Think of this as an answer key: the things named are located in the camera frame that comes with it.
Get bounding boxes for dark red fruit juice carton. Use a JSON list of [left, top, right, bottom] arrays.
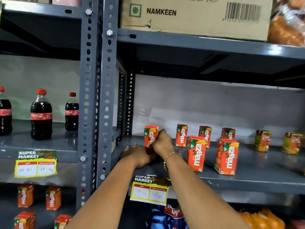
[[254, 130, 272, 153], [282, 132, 304, 155]]

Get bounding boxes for person's left hand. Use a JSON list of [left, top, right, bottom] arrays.
[[120, 145, 153, 169]]

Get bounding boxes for cola bottle with red cap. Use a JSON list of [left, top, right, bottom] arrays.
[[0, 86, 13, 136], [30, 89, 53, 141], [65, 92, 79, 131]]

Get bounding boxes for silver bead bracelet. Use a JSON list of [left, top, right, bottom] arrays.
[[163, 152, 183, 172]]

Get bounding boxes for grey slotted metal shelf rack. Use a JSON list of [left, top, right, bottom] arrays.
[[0, 0, 102, 229], [96, 0, 305, 229]]

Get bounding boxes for clear bag of orange snacks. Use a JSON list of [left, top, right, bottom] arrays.
[[267, 0, 305, 47]]

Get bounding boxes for person's left forearm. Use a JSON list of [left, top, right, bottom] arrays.
[[65, 157, 158, 229]]

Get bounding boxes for blue and red snack packet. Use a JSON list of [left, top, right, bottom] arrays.
[[146, 200, 189, 229]]

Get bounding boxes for brown cardboard box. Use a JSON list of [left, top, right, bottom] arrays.
[[120, 0, 274, 42]]

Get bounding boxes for yellow price tag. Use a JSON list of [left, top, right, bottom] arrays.
[[130, 174, 172, 206], [14, 150, 58, 179]]

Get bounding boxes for pink box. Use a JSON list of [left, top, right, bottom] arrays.
[[52, 0, 82, 7]]

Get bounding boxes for orange mango juice carton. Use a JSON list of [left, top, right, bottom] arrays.
[[17, 184, 35, 208], [221, 128, 236, 141], [54, 214, 73, 229], [199, 126, 212, 149], [45, 186, 62, 211], [214, 139, 240, 176], [176, 124, 188, 148], [144, 125, 159, 154], [186, 136, 207, 173], [14, 211, 37, 229]]

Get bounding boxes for person's right forearm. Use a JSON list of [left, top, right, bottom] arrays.
[[164, 153, 251, 229]]

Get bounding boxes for orange snack packet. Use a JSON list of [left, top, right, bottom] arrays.
[[237, 208, 285, 229]]

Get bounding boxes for person's right hand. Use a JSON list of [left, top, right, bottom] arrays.
[[152, 129, 176, 160]]

